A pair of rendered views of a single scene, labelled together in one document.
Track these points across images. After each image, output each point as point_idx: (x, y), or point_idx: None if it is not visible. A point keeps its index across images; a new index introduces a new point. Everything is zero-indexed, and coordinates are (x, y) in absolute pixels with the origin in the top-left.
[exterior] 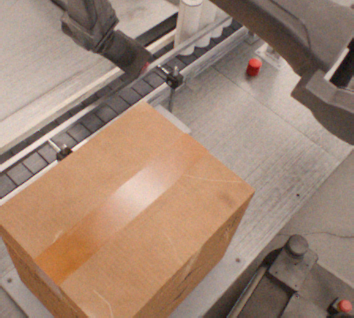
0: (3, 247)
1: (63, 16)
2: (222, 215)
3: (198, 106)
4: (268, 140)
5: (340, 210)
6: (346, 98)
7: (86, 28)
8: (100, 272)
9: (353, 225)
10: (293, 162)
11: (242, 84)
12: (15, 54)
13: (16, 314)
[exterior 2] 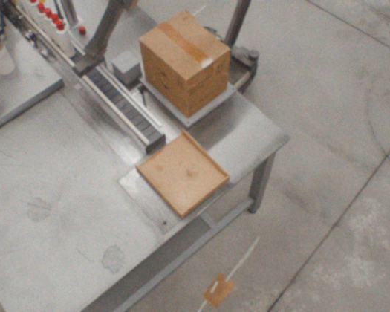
0: (171, 129)
1: (79, 70)
2: (191, 19)
3: None
4: (126, 32)
5: None
6: None
7: (106, 47)
8: (209, 50)
9: None
10: (140, 24)
11: (91, 37)
12: (54, 134)
13: (200, 122)
